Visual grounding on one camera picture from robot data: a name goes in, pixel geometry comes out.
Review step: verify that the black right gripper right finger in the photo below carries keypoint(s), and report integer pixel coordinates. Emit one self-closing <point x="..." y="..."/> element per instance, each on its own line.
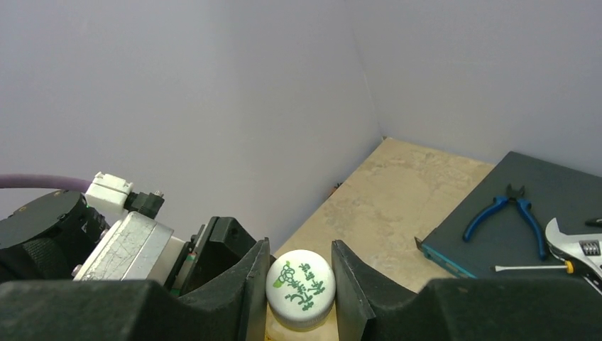
<point x="371" y="306"/>

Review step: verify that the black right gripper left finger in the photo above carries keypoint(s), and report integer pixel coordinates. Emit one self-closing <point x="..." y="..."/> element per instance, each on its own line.
<point x="231" y="306"/>

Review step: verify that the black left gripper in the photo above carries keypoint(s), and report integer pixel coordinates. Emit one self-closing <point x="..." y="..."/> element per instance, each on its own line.
<point x="208" y="262"/>

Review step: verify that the orange juice bottle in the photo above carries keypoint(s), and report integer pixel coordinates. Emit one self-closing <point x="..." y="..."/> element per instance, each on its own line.
<point x="300" y="289"/>

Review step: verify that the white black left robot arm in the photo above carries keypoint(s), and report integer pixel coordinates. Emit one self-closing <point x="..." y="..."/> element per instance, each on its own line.
<point x="60" y="237"/>

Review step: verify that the yellow collar screwdriver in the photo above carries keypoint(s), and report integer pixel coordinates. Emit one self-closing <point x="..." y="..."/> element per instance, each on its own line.
<point x="567" y="267"/>

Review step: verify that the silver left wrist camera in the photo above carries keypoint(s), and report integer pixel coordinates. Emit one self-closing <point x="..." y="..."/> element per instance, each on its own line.
<point x="137" y="246"/>

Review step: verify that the dark grey network switch box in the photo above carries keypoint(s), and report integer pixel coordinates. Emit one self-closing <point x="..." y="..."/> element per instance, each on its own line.
<point x="490" y="235"/>

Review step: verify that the blue handled pliers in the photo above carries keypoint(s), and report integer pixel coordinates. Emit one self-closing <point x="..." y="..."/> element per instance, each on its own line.
<point x="514" y="207"/>

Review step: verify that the silver adjustable wrench red handle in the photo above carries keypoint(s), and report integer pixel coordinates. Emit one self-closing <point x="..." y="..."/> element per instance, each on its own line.
<point x="584" y="248"/>

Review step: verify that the black handled pliers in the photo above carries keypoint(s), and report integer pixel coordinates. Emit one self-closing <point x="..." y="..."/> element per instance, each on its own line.
<point x="594" y="222"/>

